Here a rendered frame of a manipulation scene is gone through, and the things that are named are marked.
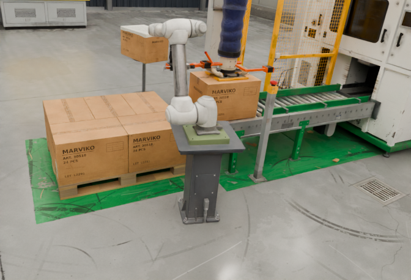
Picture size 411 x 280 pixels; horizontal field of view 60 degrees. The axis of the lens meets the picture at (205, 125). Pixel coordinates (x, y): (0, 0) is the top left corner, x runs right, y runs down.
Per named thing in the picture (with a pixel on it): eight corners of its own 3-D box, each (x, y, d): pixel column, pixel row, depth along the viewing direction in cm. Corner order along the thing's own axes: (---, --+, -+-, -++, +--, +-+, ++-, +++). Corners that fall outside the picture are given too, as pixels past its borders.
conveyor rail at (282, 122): (367, 115, 447) (372, 101, 439) (371, 117, 443) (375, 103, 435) (203, 142, 343) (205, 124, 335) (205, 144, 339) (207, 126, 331)
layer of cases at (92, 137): (153, 121, 436) (153, 90, 419) (187, 162, 357) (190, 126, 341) (46, 135, 382) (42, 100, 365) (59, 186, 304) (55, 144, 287)
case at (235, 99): (235, 103, 404) (240, 68, 388) (255, 117, 373) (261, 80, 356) (187, 108, 378) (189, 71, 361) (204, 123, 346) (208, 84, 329)
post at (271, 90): (257, 175, 373) (273, 84, 331) (261, 178, 368) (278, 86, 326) (252, 176, 370) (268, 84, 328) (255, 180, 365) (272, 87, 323)
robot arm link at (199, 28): (200, 19, 270) (184, 19, 265) (210, 18, 254) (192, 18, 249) (201, 37, 273) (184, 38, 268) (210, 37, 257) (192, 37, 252)
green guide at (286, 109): (366, 101, 447) (367, 95, 443) (372, 104, 439) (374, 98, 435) (260, 116, 375) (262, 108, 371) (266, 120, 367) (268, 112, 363)
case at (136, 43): (167, 60, 517) (169, 32, 501) (145, 63, 491) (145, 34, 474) (143, 51, 555) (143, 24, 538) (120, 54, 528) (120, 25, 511)
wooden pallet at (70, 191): (153, 132, 442) (153, 121, 436) (186, 174, 363) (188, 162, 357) (47, 147, 388) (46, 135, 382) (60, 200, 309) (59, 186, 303)
